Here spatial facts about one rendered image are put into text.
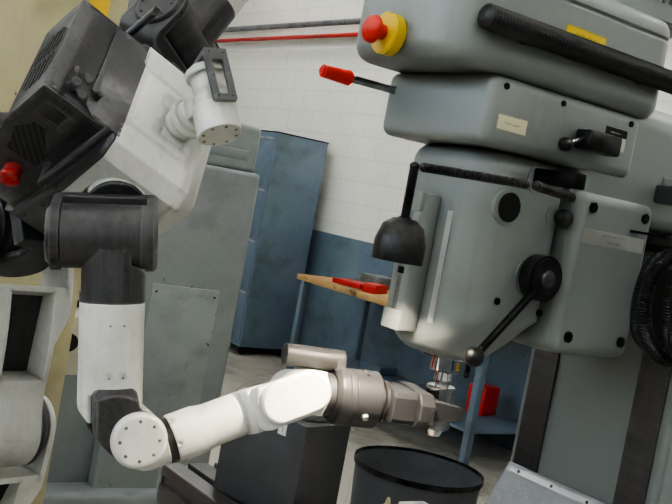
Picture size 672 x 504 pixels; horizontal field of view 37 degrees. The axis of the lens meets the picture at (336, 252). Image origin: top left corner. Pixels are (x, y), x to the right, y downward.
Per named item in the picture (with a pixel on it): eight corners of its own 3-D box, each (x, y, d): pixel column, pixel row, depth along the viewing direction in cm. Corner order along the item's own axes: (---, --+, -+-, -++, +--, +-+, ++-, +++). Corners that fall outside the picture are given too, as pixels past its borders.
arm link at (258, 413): (338, 405, 146) (254, 438, 141) (318, 403, 155) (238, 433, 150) (324, 363, 146) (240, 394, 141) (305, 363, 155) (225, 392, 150)
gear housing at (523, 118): (483, 142, 138) (497, 71, 138) (377, 133, 158) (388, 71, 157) (633, 180, 158) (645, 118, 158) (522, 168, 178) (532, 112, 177)
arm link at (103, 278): (56, 304, 133) (59, 202, 133) (62, 298, 142) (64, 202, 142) (145, 305, 135) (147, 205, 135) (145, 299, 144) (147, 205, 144)
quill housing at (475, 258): (449, 365, 144) (491, 146, 142) (364, 334, 160) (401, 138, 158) (539, 371, 155) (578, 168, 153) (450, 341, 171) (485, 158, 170)
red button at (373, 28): (372, 40, 137) (377, 12, 137) (355, 41, 141) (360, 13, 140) (390, 46, 139) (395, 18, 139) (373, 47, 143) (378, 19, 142)
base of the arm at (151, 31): (102, 37, 160) (159, 41, 154) (137, -22, 165) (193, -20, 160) (146, 97, 171) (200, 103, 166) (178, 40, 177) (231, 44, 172)
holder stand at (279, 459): (288, 527, 179) (308, 419, 178) (212, 487, 194) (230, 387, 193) (334, 520, 188) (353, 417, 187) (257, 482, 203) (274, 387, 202)
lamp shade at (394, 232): (363, 255, 135) (371, 210, 134) (381, 256, 141) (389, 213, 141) (413, 266, 132) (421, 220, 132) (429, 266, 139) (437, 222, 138)
